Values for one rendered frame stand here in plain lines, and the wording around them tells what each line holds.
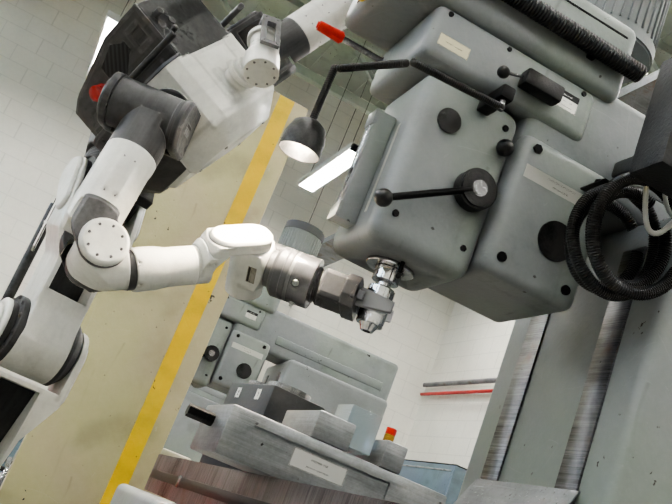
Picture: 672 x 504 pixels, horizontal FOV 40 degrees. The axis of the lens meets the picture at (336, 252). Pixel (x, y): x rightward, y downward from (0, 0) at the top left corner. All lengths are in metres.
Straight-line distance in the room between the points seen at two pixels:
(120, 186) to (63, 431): 1.72
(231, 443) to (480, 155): 0.64
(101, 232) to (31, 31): 9.84
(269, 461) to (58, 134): 9.71
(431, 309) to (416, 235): 10.28
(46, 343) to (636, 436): 1.10
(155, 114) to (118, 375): 1.69
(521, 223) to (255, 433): 0.58
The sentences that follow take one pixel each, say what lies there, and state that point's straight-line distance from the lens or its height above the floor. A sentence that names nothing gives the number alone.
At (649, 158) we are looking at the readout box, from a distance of 1.45.
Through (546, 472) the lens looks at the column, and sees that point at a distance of 1.63.
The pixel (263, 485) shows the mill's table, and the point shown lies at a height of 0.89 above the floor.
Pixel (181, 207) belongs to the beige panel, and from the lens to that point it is 3.27.
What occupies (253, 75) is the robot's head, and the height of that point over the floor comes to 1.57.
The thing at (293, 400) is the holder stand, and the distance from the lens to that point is 1.80.
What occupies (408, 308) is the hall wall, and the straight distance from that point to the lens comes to 11.62.
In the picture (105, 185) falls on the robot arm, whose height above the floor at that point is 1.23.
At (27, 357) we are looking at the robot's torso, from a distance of 1.89.
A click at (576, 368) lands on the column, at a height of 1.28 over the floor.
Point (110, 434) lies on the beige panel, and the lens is 3.15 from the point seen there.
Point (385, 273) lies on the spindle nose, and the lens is 1.54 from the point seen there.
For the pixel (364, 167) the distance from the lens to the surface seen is 1.56.
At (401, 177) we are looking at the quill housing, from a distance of 1.49.
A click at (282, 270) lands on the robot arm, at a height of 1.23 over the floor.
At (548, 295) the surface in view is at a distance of 1.57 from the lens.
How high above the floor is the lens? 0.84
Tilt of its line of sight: 17 degrees up
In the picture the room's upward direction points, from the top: 22 degrees clockwise
